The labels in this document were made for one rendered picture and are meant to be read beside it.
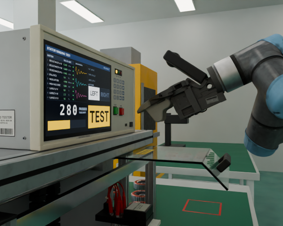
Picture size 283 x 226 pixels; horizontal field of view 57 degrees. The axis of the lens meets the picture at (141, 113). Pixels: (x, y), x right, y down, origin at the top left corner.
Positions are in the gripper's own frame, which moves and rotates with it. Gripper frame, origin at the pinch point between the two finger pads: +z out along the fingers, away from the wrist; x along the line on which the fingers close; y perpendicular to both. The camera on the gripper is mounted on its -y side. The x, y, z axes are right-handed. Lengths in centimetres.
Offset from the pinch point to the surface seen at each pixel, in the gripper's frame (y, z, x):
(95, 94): -5.5, 5.3, -10.5
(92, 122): 0.0, 7.9, -12.0
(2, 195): 8.5, 8.6, -38.7
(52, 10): -272, 171, 313
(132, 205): 22.8, 14.7, 4.2
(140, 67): -112, 74, 329
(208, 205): 45, 8, 60
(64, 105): -3.1, 6.4, -22.5
